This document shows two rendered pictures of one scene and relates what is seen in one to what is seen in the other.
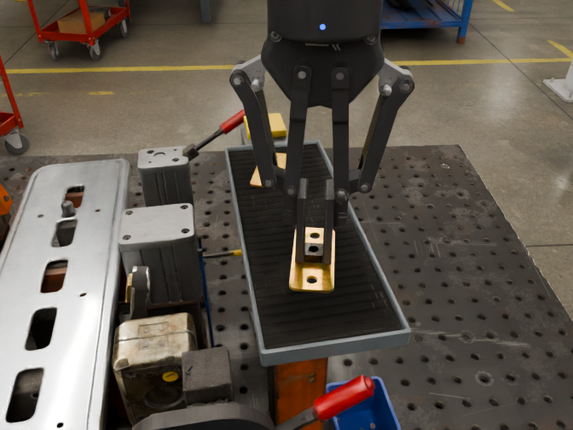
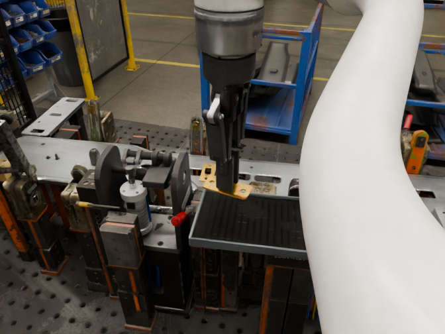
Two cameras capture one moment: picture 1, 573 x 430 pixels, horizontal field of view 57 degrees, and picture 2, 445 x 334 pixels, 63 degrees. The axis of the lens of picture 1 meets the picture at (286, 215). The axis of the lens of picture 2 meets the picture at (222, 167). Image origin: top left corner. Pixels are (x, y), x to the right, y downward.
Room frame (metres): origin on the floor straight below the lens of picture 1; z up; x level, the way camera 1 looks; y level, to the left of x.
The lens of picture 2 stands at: (0.51, -0.50, 1.62)
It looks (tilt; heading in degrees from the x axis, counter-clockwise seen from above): 36 degrees down; 109
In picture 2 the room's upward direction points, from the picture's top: straight up
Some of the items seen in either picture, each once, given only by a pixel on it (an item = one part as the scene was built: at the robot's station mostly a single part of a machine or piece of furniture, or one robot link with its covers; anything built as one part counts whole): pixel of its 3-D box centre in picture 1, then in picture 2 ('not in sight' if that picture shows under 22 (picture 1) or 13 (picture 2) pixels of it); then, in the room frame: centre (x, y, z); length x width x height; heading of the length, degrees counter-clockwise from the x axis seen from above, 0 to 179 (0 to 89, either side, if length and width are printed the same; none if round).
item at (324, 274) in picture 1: (313, 253); (227, 185); (0.36, -0.02, 1.22); 0.08 x 0.04 x 0.01; 175
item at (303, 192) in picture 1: (301, 221); (230, 165); (0.36, -0.01, 1.26); 0.03 x 0.01 x 0.07; 175
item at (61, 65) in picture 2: not in sight; (68, 48); (-2.37, 2.67, 0.36); 0.50 x 0.50 x 0.73
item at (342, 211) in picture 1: (351, 198); (220, 165); (0.35, -0.05, 1.29); 0.03 x 0.01 x 0.05; 85
